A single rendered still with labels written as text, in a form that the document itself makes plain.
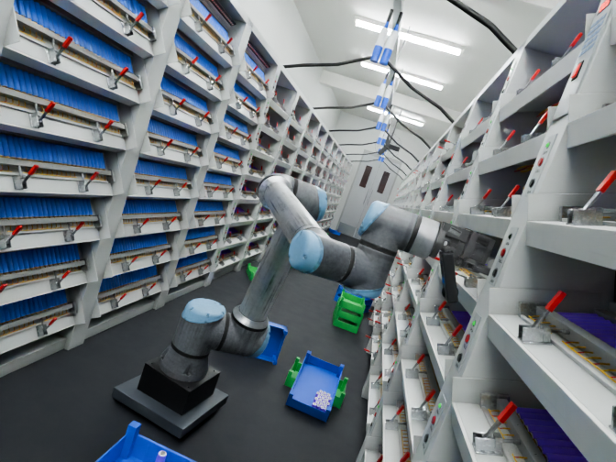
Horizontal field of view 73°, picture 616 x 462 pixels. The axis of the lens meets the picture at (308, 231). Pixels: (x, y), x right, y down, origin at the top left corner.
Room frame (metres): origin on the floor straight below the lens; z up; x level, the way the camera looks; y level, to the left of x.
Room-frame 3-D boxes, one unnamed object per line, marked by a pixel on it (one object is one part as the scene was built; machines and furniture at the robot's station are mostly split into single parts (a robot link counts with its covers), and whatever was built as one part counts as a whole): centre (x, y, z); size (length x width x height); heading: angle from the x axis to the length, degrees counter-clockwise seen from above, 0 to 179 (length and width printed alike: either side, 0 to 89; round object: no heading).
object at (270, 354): (2.20, 0.07, 0.10); 0.30 x 0.08 x 0.20; 101
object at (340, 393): (2.09, -0.31, 0.04); 0.30 x 0.20 x 0.08; 82
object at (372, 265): (0.97, -0.16, 0.86); 0.12 x 0.09 x 0.12; 112
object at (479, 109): (2.21, -0.68, 0.85); 0.20 x 0.09 x 1.70; 82
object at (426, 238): (0.97, -0.26, 0.97); 0.10 x 0.05 x 0.09; 172
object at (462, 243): (0.95, -0.34, 0.98); 0.12 x 0.08 x 0.09; 82
